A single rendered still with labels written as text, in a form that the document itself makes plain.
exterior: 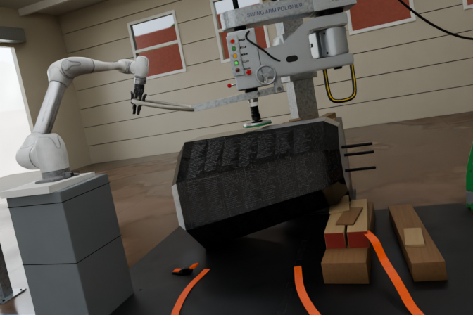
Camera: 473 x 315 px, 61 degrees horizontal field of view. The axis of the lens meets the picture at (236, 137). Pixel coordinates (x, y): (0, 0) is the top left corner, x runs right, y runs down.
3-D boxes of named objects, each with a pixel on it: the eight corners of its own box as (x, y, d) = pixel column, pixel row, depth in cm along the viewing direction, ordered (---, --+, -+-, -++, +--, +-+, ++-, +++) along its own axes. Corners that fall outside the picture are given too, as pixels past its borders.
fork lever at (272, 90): (282, 91, 311) (281, 84, 310) (284, 91, 292) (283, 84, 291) (195, 111, 314) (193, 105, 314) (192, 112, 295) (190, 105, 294)
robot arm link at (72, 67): (92, 54, 265) (79, 58, 273) (67, 52, 250) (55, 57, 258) (95, 74, 266) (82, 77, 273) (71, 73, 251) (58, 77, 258)
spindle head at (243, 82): (284, 86, 312) (274, 27, 307) (287, 85, 290) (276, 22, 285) (238, 94, 313) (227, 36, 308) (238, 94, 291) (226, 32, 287)
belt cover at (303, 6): (348, 15, 306) (345, -8, 304) (357, 8, 281) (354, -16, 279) (224, 39, 310) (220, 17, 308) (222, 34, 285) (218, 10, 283)
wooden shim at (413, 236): (403, 230, 249) (403, 228, 249) (421, 229, 245) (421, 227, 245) (405, 247, 226) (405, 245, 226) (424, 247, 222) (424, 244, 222)
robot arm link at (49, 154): (51, 172, 226) (42, 133, 224) (32, 174, 236) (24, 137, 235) (75, 166, 239) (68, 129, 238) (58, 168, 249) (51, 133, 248)
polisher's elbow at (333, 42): (318, 59, 303) (313, 33, 301) (340, 55, 309) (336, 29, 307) (331, 55, 285) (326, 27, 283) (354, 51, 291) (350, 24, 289)
